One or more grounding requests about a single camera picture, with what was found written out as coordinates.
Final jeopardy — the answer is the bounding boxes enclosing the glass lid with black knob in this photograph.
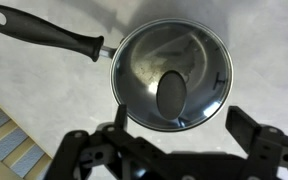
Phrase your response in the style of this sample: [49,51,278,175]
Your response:
[109,18,234,133]

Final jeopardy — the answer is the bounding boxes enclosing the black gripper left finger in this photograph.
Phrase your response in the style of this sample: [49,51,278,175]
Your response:
[43,104,165,180]

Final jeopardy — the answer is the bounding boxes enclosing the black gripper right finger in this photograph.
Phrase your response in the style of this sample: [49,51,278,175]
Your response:
[225,105,288,180]

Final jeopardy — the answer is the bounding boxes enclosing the black saucepan with long handle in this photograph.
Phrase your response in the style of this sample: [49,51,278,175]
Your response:
[0,3,235,133]

